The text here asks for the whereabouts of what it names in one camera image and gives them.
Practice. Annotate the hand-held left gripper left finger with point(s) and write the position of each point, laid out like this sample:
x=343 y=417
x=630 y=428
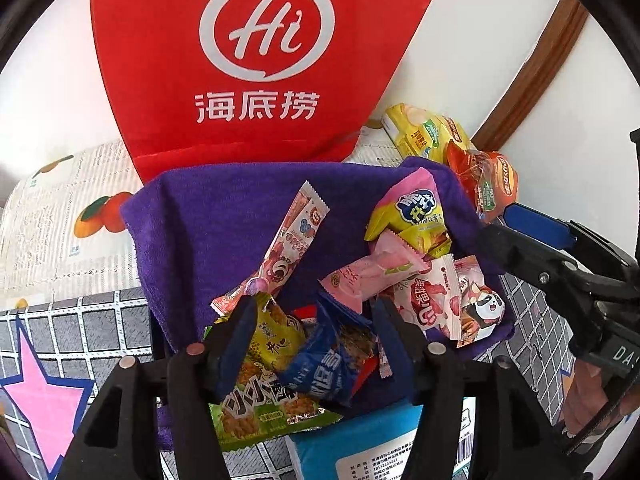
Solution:
x=235 y=355

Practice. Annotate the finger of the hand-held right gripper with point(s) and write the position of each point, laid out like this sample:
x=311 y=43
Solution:
x=525 y=255
x=537 y=222

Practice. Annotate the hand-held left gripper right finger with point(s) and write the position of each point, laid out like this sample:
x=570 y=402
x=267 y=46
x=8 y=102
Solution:
x=397 y=350

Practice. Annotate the yellow snack packet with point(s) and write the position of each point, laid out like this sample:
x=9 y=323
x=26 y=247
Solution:
x=272 y=330

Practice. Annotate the white strawberry snack packet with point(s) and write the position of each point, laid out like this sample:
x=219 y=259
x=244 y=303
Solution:
x=430 y=300

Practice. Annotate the panda print snack packet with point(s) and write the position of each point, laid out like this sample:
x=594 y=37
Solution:
x=482 y=312

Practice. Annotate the green snack packet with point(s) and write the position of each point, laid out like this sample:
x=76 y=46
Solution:
x=270 y=420

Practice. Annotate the blue snack packet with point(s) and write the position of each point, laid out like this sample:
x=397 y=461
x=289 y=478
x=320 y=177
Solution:
x=325 y=365

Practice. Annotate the pink pillow snack packet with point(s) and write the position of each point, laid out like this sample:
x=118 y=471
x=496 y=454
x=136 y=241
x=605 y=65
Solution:
x=365 y=272

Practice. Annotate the yellow and pink crisps packet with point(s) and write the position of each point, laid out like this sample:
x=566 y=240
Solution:
x=405 y=210

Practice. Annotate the long pink wafer packet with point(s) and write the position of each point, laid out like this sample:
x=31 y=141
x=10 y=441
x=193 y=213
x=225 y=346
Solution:
x=295 y=240

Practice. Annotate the purple cloth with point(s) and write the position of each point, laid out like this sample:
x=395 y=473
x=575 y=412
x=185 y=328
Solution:
x=210 y=220

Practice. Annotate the person's right hand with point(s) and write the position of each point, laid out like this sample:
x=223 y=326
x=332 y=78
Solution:
x=590 y=395

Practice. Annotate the orange chip bag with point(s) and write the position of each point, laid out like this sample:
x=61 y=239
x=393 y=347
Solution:
x=480 y=180

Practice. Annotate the blue tissue pack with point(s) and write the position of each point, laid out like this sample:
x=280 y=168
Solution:
x=360 y=445

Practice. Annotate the grey checked bed sheet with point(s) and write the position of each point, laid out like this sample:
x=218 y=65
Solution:
x=100 y=320

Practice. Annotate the yellow chip bag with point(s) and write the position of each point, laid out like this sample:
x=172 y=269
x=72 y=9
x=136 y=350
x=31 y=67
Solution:
x=420 y=132

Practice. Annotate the pink paper star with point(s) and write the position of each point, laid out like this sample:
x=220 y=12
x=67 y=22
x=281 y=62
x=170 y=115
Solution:
x=45 y=400

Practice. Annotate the newspaper print pillow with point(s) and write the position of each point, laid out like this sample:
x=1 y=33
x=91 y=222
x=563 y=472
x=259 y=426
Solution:
x=65 y=240

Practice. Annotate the red paper bag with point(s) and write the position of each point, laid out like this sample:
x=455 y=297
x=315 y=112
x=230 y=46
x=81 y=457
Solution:
x=150 y=60

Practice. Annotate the brown wooden door frame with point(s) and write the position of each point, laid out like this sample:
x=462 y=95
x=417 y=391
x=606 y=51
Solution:
x=540 y=65

